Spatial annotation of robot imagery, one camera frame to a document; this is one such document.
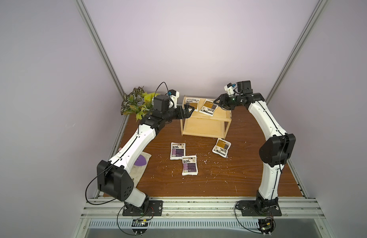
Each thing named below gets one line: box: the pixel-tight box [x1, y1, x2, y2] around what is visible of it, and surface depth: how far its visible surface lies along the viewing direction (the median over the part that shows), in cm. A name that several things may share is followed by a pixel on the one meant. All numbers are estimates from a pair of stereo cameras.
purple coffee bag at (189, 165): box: [181, 155, 199, 177], surface depth 89 cm
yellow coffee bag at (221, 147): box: [211, 137, 232, 158], surface depth 96 cm
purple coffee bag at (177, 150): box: [169, 142, 186, 161], surface depth 96 cm
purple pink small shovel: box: [133, 154, 147, 167], surface depth 92 cm
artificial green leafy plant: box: [120, 86, 161, 122], surface depth 94 cm
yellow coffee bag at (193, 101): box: [182, 96, 201, 112], surface depth 94 cm
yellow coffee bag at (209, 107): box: [198, 98, 219, 117], surface depth 90 cm
